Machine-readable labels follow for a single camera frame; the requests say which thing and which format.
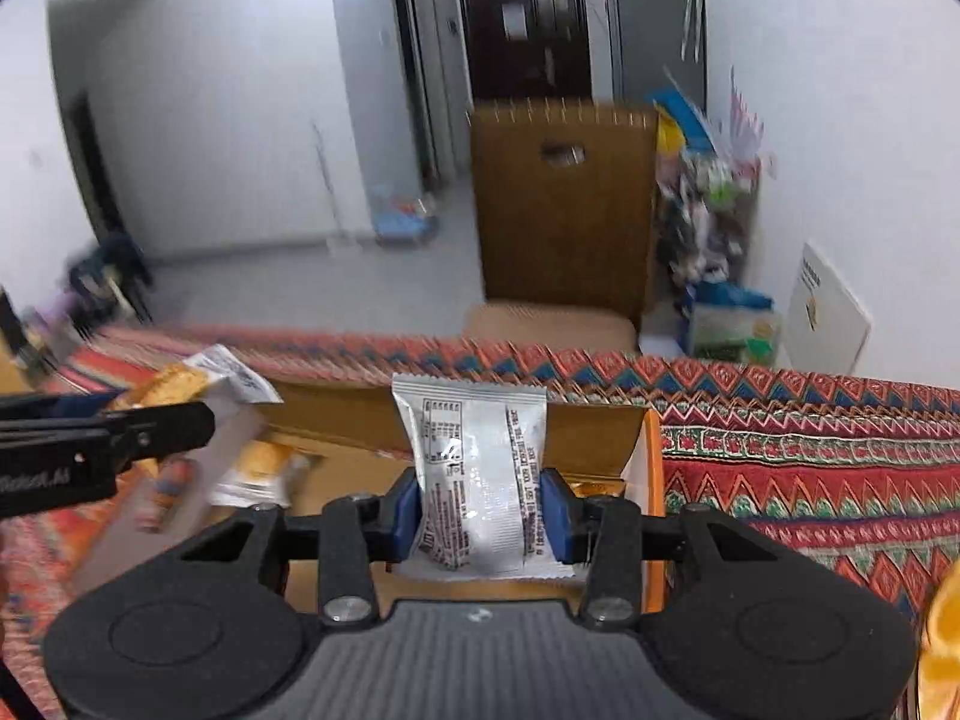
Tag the yellow cracker packet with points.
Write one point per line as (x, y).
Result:
(187, 382)

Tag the small orange snack packet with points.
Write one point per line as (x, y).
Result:
(169, 495)

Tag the patterned red blanket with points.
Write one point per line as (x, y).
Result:
(787, 465)

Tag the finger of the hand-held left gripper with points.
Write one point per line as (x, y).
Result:
(157, 427)
(71, 403)

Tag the brown cardboard sheet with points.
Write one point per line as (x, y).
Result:
(547, 322)

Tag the dark chair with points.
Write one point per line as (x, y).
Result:
(112, 270)

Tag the red cardboard box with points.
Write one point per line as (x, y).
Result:
(352, 420)

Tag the white board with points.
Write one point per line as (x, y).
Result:
(832, 307)

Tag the white and yellow snack packet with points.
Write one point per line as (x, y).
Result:
(255, 476)

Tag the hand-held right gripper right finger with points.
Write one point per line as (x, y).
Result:
(559, 517)

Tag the grey refrigerator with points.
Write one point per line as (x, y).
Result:
(652, 37)

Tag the pile of yellow peels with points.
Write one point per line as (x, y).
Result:
(941, 652)

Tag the dark entrance door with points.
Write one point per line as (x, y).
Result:
(525, 52)

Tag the cluttered storage rack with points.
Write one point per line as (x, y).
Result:
(705, 225)

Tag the blue plastic bag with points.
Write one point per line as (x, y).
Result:
(731, 295)

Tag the silver snack packet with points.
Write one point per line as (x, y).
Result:
(472, 450)

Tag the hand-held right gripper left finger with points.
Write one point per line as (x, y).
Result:
(401, 517)

